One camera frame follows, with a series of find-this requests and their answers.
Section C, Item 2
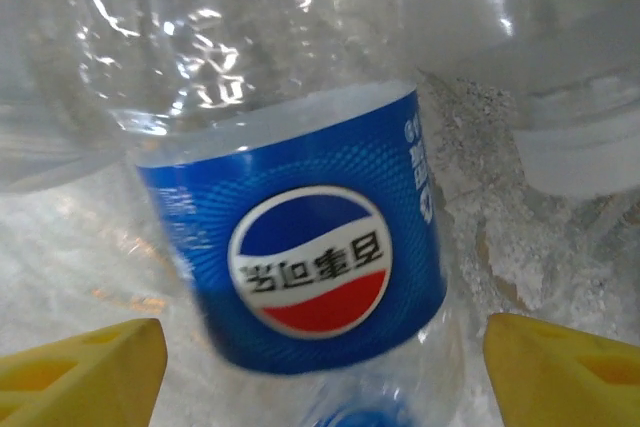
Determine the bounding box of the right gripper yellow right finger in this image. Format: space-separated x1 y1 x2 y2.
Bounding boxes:
482 311 640 427

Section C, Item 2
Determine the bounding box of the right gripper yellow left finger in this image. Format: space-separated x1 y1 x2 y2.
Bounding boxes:
0 318 169 427

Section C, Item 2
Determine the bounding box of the clear bottle Pepsi label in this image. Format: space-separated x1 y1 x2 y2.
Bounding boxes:
69 0 451 427

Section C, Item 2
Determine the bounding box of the clear bottle beige label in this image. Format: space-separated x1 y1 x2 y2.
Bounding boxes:
419 0 640 198

